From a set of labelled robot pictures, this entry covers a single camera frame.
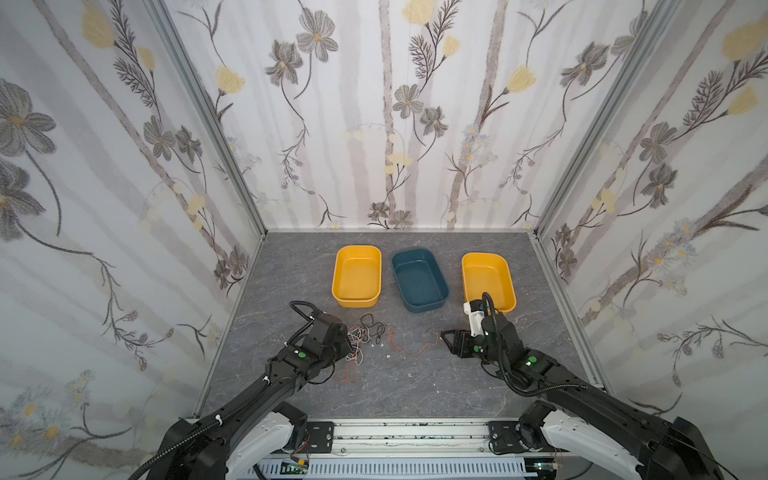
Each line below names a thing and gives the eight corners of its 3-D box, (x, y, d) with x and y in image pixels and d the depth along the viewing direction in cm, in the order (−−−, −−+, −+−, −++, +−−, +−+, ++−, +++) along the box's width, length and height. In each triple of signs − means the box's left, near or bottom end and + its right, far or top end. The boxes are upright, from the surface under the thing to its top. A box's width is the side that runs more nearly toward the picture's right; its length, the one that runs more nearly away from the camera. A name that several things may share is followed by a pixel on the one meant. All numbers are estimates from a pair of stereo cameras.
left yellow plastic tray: (332, 308, 101) (329, 298, 96) (340, 254, 116) (337, 242, 111) (381, 308, 101) (380, 298, 96) (382, 254, 116) (382, 243, 111)
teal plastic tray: (407, 316, 99) (408, 307, 95) (390, 262, 114) (390, 252, 109) (449, 307, 102) (452, 298, 97) (427, 255, 117) (428, 245, 112)
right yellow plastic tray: (464, 315, 100) (469, 304, 94) (455, 264, 114) (458, 252, 108) (513, 315, 100) (521, 305, 94) (498, 264, 114) (504, 252, 108)
